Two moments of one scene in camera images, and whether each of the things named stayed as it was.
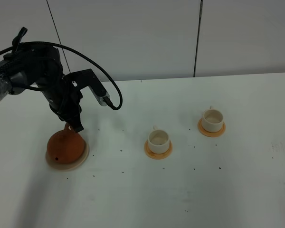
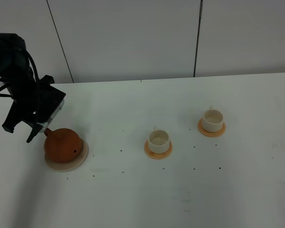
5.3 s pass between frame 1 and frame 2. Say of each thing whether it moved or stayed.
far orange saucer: stayed
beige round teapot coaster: stayed
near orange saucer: stayed
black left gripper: moved
